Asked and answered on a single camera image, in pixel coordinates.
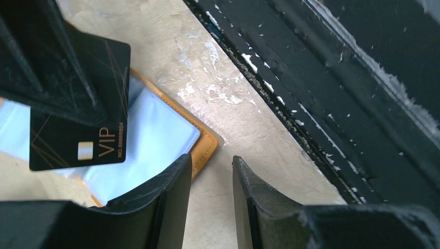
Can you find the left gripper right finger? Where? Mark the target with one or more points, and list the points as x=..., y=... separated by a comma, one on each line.
x=266, y=218

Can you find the single black VIP card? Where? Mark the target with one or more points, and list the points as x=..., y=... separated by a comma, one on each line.
x=94, y=136

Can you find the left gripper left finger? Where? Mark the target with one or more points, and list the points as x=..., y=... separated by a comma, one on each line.
x=153, y=215

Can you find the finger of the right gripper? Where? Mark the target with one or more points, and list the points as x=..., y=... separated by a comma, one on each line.
x=40, y=66

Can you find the orange leather card holder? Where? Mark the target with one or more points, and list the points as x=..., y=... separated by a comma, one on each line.
x=159, y=131

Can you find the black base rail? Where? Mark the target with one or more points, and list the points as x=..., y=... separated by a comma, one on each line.
x=355, y=82

